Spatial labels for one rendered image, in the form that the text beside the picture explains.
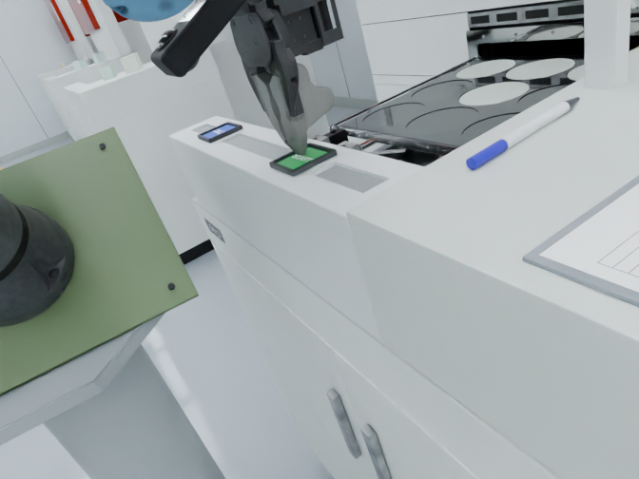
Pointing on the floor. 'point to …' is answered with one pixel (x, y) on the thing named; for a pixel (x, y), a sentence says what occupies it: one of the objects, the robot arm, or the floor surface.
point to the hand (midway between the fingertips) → (292, 145)
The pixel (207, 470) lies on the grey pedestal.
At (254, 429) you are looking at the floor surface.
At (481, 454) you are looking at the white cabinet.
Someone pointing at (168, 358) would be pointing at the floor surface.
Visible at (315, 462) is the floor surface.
